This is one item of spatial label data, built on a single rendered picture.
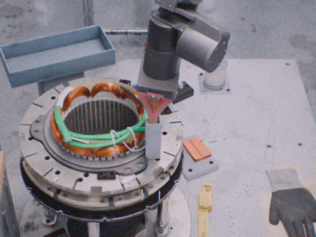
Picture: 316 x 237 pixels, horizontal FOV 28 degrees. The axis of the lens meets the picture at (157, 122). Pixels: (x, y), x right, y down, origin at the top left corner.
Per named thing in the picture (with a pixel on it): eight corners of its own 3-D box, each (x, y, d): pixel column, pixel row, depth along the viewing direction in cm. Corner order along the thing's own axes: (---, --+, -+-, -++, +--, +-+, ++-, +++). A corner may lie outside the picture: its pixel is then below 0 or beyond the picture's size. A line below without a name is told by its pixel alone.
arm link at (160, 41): (165, -3, 100) (142, 10, 96) (200, 15, 97) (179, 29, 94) (159, 33, 105) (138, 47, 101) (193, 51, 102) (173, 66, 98)
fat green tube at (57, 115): (71, 147, 113) (71, 139, 112) (50, 147, 113) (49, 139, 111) (76, 93, 123) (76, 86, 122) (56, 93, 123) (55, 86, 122)
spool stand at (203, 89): (231, 94, 179) (235, 66, 172) (200, 94, 179) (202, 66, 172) (228, 73, 186) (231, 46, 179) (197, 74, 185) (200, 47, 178)
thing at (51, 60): (103, 109, 173) (100, 23, 153) (117, 135, 166) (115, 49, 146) (14, 133, 166) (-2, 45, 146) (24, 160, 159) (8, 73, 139)
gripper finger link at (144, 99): (174, 102, 114) (181, 62, 108) (170, 129, 109) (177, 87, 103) (137, 96, 114) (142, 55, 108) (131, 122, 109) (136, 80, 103)
